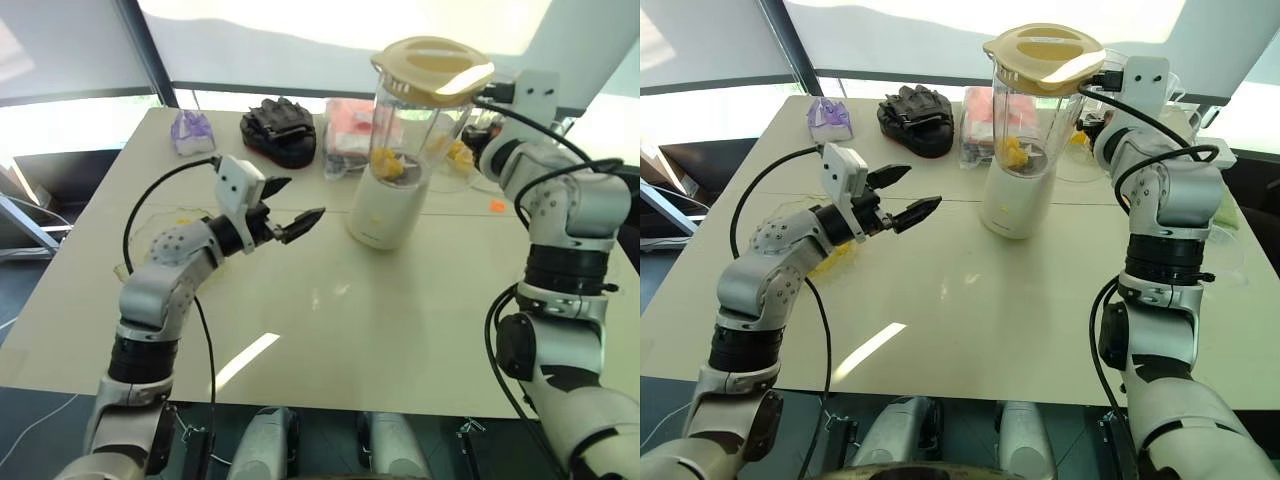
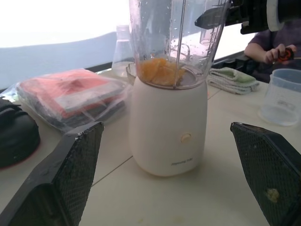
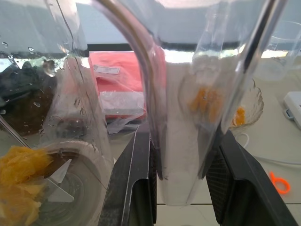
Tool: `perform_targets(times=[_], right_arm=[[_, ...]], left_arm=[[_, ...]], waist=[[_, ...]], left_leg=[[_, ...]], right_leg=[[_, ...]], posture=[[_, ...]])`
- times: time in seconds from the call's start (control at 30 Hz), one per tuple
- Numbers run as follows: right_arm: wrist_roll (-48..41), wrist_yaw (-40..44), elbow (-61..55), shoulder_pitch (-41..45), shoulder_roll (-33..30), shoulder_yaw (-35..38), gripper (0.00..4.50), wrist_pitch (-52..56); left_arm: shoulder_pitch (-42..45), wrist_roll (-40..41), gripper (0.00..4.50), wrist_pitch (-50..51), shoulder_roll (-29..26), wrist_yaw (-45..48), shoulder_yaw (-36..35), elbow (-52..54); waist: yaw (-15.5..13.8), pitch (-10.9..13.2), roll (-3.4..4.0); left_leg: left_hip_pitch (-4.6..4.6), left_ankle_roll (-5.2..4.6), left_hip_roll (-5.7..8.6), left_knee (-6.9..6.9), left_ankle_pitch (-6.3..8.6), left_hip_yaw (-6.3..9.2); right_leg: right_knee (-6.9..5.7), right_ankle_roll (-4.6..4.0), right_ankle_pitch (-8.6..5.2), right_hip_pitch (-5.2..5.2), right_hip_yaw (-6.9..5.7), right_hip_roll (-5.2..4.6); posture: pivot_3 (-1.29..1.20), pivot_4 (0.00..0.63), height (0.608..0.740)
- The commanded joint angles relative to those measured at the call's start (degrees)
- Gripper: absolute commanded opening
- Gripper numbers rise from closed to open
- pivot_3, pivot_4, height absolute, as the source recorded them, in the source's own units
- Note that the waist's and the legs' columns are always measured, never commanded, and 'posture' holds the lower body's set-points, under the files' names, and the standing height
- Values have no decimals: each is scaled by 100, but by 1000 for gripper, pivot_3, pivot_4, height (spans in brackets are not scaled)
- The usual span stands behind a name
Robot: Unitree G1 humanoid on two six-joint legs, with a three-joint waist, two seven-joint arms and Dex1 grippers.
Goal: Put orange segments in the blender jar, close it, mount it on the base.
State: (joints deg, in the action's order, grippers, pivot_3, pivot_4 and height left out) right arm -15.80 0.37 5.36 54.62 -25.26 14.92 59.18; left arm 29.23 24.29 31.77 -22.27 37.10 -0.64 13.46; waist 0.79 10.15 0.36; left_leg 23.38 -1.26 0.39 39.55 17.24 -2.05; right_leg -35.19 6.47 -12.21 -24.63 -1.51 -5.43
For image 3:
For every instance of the orange segments in bowl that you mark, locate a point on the orange segments in bowl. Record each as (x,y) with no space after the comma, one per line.
(240,116)

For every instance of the red packet in plastic bag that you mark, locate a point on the red packet in plastic bag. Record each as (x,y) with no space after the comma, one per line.
(120,82)

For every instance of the clear glass bowl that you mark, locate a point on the clear glass bowl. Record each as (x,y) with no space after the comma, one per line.
(255,106)

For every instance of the white power strip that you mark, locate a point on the white power strip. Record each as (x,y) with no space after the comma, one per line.
(294,108)

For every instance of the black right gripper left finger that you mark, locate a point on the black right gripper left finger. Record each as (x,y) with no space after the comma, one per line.
(131,169)

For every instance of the orange segments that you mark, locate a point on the orange segments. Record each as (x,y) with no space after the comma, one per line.
(21,174)
(240,116)

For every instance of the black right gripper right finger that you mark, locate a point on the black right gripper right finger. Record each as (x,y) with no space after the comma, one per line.
(244,179)

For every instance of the clear plastic blender jar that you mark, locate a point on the clear plastic blender jar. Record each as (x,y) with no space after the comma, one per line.
(178,117)

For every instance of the glass beaker with spout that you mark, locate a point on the glass beaker with spout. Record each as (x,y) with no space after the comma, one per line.
(284,51)

